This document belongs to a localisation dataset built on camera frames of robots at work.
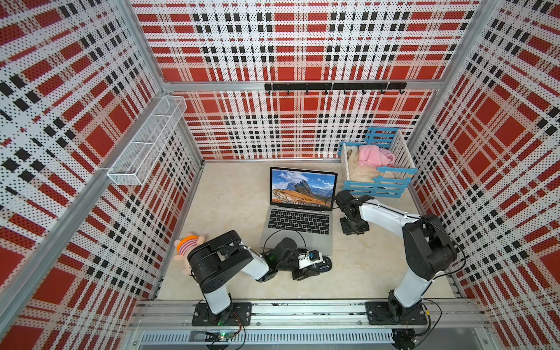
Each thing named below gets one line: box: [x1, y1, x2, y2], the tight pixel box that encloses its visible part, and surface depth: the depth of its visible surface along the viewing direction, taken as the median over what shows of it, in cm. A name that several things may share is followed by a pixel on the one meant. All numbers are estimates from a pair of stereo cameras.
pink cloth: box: [358, 145, 396, 167], surface depth 107 cm
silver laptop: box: [260, 166, 338, 256], surface depth 98 cm
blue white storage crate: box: [337, 126, 418, 199], surface depth 107 cm
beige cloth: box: [345, 145, 397, 183], surface depth 110 cm
